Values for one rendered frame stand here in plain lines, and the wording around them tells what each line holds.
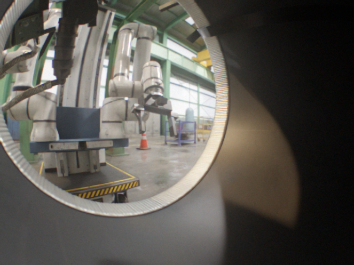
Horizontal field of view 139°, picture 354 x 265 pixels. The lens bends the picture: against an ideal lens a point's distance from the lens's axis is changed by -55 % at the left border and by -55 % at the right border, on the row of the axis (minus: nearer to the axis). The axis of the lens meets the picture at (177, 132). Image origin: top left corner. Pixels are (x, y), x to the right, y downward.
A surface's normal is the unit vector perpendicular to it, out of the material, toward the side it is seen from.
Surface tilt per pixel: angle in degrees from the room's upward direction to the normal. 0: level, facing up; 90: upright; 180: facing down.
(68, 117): 90
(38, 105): 90
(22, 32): 122
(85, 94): 90
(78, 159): 90
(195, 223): 1
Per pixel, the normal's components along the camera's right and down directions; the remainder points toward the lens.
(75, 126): 0.75, 0.03
